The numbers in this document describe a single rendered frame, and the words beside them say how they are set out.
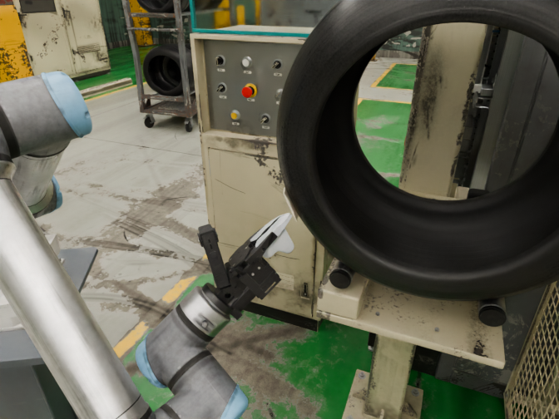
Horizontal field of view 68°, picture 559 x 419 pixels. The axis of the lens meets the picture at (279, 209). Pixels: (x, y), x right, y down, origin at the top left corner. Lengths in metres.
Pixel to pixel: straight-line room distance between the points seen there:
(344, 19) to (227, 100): 1.05
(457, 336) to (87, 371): 0.67
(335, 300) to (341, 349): 1.08
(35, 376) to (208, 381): 0.86
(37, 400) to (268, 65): 1.33
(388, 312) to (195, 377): 0.43
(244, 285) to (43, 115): 0.44
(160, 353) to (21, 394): 0.88
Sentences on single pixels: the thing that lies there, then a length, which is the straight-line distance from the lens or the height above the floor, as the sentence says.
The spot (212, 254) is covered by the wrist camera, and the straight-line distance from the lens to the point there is 0.73.
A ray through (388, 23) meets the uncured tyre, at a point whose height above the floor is 1.37.
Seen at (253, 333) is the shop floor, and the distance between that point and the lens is 2.00.
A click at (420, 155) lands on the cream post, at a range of 1.09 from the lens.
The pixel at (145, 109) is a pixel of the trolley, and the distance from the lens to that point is 4.88.
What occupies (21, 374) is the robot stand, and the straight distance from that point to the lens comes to 1.53.
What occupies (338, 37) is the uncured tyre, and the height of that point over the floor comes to 1.35.
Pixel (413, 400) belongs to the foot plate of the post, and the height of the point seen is 0.01.
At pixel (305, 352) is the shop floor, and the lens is 1.92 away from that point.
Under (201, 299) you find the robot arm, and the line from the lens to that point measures 0.75.
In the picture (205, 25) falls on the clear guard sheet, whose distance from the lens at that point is 1.63.
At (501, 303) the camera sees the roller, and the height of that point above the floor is 0.92.
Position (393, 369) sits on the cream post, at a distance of 1.53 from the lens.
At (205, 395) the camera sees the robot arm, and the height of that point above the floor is 0.84.
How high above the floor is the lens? 1.42
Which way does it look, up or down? 29 degrees down
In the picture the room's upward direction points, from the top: straight up
